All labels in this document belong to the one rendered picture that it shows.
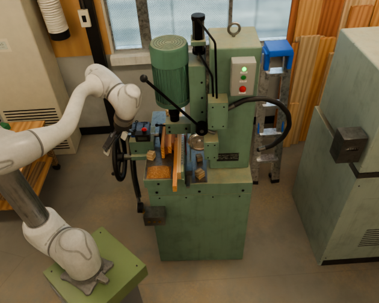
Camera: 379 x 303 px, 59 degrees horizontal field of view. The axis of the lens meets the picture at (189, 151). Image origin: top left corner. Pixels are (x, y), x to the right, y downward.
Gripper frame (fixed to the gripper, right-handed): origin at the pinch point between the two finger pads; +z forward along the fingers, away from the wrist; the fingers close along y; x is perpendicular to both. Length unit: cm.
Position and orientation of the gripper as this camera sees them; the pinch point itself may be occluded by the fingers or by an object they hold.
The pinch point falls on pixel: (115, 145)
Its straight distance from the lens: 174.6
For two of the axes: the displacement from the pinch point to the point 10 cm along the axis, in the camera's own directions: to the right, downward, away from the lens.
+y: 5.0, -5.8, 6.5
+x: -8.0, -6.0, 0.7
